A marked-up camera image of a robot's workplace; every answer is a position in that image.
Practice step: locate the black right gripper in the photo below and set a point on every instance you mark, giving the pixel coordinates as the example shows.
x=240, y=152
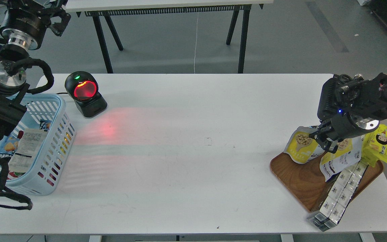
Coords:
x=348, y=108

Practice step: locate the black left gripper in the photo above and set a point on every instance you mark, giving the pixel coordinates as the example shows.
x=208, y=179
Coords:
x=26, y=22

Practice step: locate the yellow white nut snack pouch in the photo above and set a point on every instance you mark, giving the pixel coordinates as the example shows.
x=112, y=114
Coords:
x=301, y=148

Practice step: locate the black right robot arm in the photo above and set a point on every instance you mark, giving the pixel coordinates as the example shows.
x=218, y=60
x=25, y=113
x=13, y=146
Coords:
x=348, y=108

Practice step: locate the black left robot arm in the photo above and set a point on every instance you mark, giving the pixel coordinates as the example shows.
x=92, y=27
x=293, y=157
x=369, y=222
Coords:
x=19, y=74

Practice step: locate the yellow cartoon face snack bag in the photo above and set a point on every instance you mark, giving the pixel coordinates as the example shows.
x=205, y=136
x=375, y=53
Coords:
x=374, y=146

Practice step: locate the white label snack in basket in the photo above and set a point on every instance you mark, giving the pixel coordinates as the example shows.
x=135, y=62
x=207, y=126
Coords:
x=27, y=150

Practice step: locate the light blue plastic basket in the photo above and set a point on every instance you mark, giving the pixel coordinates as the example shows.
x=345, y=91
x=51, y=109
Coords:
x=43, y=176

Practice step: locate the blue snack bag in basket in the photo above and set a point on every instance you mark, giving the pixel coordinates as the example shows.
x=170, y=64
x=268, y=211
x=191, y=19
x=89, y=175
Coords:
x=8, y=145

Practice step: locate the red snack in basket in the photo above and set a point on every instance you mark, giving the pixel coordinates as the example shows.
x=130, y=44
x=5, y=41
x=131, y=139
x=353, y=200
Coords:
x=14, y=175

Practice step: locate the black leg background table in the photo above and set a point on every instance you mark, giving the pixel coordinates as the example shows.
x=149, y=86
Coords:
x=167, y=31

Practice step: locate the brown wooden tray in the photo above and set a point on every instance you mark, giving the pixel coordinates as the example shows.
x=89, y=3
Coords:
x=304, y=181

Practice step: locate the black barcode scanner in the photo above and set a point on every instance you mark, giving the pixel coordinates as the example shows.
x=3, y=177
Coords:
x=83, y=88

